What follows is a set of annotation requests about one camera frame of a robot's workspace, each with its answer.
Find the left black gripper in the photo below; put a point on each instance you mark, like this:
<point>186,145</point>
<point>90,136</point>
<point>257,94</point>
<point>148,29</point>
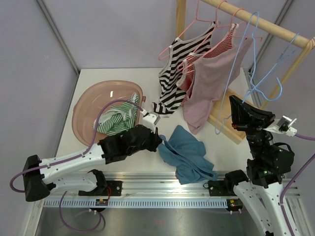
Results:
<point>156,140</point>

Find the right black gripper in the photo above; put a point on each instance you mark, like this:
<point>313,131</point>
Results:
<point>259,118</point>

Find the blue hanger of teal top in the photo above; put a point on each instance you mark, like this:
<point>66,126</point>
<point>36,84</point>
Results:
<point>239,47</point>

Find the green striped tank top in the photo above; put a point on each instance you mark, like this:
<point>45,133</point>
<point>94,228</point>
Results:
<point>117,119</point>

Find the teal tank top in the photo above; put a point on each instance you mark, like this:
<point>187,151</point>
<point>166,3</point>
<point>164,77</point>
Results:
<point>187,154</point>

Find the blue hanger of green top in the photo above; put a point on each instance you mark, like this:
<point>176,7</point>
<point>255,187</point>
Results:
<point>283,59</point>

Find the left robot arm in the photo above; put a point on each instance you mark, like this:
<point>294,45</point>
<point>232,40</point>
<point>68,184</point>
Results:
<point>39,174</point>

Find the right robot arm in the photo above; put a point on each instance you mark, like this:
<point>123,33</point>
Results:
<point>260,187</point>

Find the mauve tank top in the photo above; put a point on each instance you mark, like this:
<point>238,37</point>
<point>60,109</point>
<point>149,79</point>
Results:
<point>211,75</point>

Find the black white striped tank top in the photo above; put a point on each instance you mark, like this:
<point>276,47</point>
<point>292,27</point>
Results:
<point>171,96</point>

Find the red striped tank top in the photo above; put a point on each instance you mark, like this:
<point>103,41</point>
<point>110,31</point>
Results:
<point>187,78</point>

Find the pink hanger of black top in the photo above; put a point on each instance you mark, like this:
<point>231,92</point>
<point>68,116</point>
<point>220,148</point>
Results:
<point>181,27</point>

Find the wooden clothes rack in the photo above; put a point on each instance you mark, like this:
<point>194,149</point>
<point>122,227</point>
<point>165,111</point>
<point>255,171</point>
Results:
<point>301,42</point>

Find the pink plastic basin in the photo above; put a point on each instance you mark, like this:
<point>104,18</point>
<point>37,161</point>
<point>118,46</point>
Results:
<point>94,99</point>

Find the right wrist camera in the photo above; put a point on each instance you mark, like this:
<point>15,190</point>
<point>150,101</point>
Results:
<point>284,125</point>

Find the aluminium rail frame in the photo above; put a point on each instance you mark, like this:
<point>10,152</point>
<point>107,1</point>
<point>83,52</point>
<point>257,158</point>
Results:
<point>92,181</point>

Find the white slotted cable duct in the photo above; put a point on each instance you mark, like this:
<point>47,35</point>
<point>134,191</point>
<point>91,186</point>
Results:
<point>136,203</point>

